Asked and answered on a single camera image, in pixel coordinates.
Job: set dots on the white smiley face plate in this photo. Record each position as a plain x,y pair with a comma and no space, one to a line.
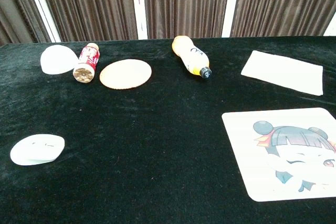
34,150

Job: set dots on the cartoon girl mouse pad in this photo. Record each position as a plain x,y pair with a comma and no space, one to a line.
249,155

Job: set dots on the orange juice bottle black cap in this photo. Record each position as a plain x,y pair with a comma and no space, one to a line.
189,56

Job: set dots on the black velvet tablecloth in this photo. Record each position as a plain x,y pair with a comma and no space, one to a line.
131,142

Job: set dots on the red label drink bottle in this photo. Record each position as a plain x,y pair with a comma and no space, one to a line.
89,58

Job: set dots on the brown pleated curtain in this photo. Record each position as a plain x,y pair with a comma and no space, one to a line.
15,11
283,3
92,3
183,3

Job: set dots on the white upturned bowl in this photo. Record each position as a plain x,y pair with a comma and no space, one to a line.
57,60

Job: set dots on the white folded towel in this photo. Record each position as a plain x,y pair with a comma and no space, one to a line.
283,72

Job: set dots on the white frame post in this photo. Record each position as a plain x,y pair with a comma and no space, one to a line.
139,11
231,3
40,1
332,28

